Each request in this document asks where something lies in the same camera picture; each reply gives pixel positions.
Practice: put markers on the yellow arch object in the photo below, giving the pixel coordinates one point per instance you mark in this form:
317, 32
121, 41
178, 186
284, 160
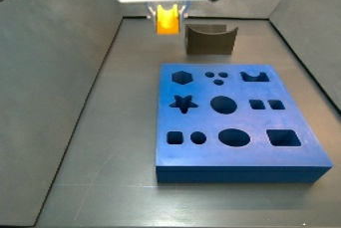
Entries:
167, 20

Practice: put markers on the black curved fixture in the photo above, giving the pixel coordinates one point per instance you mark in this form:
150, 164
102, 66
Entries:
209, 39

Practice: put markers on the blue shape sorter block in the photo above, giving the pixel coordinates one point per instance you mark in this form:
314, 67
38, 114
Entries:
230, 127

